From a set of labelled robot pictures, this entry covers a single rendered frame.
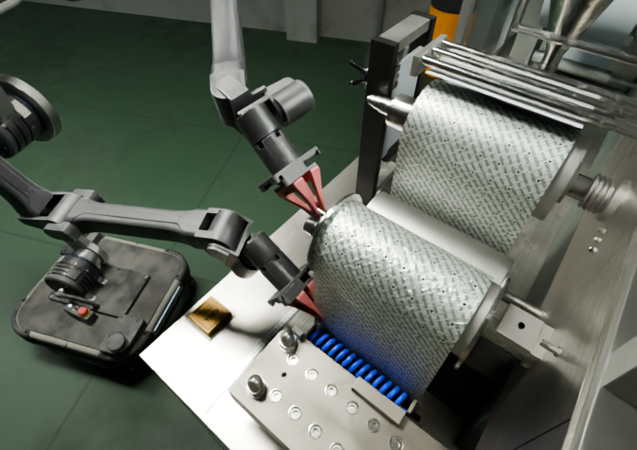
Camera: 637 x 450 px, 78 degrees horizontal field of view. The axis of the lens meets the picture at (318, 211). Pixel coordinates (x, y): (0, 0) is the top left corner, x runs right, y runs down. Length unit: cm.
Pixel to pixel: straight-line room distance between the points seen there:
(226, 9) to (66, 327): 148
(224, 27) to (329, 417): 72
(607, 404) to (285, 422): 51
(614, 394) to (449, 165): 41
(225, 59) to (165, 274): 134
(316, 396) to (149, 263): 137
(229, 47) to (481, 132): 45
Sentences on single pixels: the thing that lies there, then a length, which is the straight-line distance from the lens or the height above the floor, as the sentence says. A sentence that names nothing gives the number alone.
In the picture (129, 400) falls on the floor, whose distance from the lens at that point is 199.
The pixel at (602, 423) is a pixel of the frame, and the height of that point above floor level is 146.
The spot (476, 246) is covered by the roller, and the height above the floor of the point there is 123.
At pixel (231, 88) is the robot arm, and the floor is 142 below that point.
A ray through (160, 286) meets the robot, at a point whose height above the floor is 24.
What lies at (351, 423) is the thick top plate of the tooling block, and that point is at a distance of 75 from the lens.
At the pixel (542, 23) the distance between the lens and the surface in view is 141.
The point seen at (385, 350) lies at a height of 112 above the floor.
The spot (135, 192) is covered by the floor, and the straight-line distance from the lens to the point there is 270.
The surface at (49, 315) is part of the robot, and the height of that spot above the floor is 24.
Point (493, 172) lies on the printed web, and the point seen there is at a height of 135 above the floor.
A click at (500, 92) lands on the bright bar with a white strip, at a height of 144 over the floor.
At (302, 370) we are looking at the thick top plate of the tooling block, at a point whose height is 103.
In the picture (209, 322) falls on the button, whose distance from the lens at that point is 96.
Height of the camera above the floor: 176
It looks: 49 degrees down
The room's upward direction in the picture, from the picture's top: straight up
